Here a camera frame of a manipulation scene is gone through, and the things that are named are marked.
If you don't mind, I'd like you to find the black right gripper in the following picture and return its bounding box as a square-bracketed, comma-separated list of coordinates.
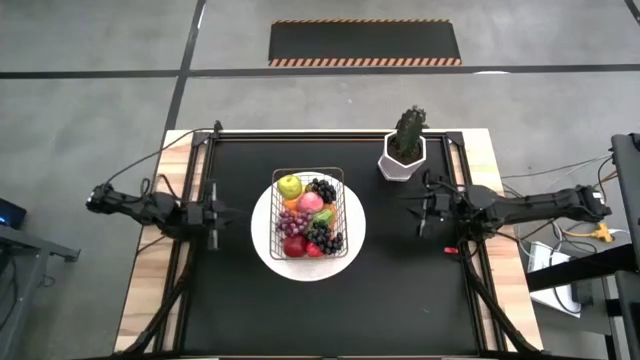
[405, 192, 456, 238]

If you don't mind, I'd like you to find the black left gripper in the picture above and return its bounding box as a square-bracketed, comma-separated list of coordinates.
[187, 179, 244, 251]

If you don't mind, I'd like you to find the purple grape bunch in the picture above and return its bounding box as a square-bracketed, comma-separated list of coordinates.
[276, 209, 311, 238]

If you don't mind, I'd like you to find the green apple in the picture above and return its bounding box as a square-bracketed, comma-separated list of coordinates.
[277, 173, 304, 200]

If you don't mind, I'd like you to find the pink peach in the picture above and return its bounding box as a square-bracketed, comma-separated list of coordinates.
[296, 191, 325, 215]

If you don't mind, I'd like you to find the black grape bunch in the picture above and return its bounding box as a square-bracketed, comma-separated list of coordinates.
[305, 222, 345, 255]
[310, 178, 338, 204]

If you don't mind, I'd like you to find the white hexagonal plant pot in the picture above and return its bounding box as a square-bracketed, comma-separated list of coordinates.
[378, 130, 428, 182]

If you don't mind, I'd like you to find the green cactus plant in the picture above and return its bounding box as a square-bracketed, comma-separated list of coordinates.
[394, 104, 429, 159]

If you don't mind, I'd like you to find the white round plate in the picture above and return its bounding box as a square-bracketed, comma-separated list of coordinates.
[250, 171, 367, 283]

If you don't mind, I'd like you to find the white box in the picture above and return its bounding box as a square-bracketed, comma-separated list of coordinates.
[527, 240, 585, 319]

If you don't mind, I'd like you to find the black hazard-striped floor mat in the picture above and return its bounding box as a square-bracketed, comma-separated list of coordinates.
[268, 18, 462, 68]

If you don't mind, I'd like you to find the black equipment cart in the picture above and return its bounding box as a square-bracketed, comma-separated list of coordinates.
[524, 132, 640, 360]

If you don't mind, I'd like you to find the grey metal table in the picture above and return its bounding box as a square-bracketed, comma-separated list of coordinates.
[0, 223, 81, 360]

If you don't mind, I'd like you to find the black computer with blue light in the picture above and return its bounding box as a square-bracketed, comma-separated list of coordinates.
[0, 198, 28, 230]

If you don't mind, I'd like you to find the gold wire basket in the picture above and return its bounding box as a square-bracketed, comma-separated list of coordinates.
[268, 166, 350, 261]

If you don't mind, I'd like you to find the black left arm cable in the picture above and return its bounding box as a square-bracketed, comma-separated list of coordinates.
[103, 119, 224, 187]

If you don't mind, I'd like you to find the black aluminium table frame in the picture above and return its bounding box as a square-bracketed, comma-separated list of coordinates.
[117, 128, 544, 357]

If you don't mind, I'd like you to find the yellow extension cord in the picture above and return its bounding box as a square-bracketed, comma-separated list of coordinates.
[563, 222, 616, 244]

